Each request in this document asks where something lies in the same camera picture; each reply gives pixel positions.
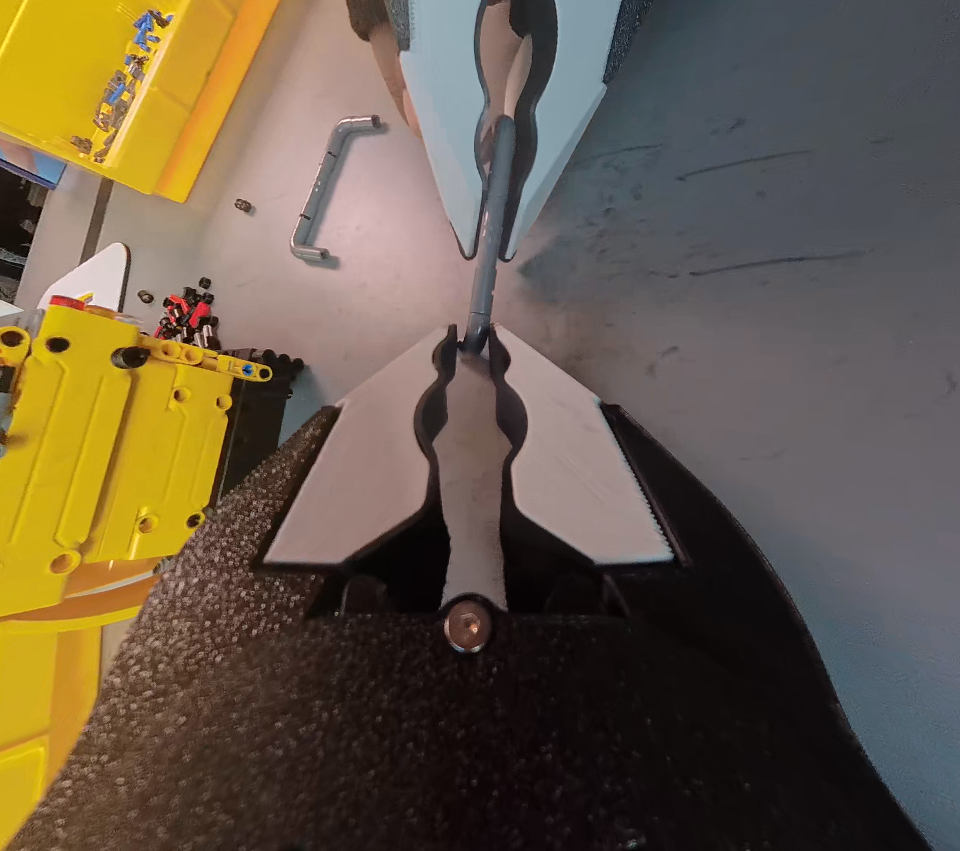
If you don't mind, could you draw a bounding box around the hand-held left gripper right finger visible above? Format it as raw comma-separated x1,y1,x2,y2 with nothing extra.
487,324,674,616

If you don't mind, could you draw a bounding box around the yellow lego robot model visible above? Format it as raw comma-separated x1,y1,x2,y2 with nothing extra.
0,294,305,620

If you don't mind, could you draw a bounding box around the pile of black red pins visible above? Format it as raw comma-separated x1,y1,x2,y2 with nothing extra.
153,277,222,350

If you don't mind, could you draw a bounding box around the heap of grey blue parts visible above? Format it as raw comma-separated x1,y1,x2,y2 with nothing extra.
69,7,175,164

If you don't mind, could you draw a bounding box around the person's right hand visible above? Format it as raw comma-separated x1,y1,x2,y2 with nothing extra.
369,26,425,134

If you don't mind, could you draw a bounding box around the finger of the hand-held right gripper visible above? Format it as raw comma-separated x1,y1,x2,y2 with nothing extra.
397,0,502,261
501,0,645,263

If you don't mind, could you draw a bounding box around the grey bent lego tube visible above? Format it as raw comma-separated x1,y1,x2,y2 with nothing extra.
459,114,520,356
290,113,385,263

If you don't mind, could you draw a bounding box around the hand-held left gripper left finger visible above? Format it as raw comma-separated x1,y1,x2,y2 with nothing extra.
262,324,460,616

